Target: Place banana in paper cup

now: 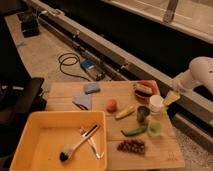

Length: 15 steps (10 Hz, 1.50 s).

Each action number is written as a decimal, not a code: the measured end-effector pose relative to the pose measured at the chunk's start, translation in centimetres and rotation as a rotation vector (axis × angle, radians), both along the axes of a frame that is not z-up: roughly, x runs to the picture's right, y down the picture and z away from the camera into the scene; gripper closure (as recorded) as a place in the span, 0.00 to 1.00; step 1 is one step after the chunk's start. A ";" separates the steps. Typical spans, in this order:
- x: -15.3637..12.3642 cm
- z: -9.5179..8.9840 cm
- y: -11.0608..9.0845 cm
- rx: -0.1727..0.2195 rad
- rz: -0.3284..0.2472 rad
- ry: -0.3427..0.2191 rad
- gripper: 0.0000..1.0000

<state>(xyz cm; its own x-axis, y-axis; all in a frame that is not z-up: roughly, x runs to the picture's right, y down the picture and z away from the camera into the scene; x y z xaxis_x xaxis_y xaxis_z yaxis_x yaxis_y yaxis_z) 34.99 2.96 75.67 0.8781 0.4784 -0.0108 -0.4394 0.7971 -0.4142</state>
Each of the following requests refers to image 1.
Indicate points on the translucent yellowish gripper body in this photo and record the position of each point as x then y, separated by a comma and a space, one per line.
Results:
171, 97

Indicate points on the yellow banana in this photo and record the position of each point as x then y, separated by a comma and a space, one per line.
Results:
125, 112

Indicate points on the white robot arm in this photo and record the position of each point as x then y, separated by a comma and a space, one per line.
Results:
200, 72

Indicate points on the white paper cup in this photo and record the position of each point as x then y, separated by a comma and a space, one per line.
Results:
155, 104

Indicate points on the metal cup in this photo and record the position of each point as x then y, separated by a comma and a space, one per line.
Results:
142, 113

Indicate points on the green plastic cup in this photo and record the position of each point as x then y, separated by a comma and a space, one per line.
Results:
155, 128

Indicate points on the red bowl with food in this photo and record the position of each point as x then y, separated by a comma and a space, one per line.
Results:
144, 89

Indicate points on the green chili pepper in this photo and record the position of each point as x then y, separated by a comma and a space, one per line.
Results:
134, 132

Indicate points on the wooden cutting board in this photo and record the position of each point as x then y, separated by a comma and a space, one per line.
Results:
162, 152

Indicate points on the bunch of dark grapes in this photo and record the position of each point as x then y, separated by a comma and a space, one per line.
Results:
133, 146

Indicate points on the blue and grey device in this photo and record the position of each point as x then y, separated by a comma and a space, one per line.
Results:
92, 70

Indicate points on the yellow plastic tray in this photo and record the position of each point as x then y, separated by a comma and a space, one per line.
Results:
47, 134

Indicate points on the dish brush with black head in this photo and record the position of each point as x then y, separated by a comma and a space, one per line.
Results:
68, 151

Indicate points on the black chair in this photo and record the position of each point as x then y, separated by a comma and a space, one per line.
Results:
14, 111

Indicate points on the black box on floor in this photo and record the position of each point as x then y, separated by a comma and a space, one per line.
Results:
29, 25

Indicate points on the long metal rail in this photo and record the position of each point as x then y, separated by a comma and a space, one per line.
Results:
149, 50

